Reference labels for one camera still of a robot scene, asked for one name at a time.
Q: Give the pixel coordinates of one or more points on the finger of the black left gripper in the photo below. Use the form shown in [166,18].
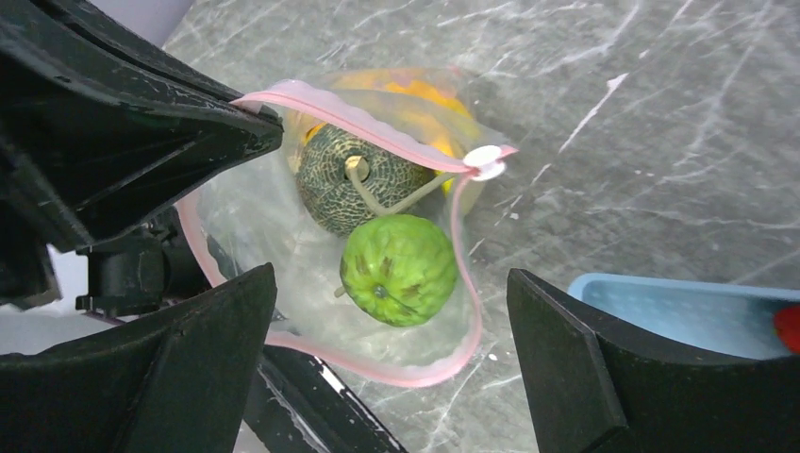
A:
[100,129]

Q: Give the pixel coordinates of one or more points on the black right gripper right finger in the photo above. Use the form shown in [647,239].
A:
[596,383]

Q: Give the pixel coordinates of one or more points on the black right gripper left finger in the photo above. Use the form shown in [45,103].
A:
[176,380]

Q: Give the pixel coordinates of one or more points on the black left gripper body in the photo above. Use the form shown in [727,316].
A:
[32,217]

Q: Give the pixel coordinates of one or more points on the green lime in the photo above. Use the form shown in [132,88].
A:
[400,269]

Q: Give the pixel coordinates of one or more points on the green netted melon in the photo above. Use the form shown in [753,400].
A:
[345,181]

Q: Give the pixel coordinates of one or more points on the clear zip top bag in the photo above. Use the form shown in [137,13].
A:
[253,214]

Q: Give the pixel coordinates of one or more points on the yellow banana bunch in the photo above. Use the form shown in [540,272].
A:
[424,103]

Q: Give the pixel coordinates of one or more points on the blue plastic basket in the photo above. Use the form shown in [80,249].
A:
[725,318]

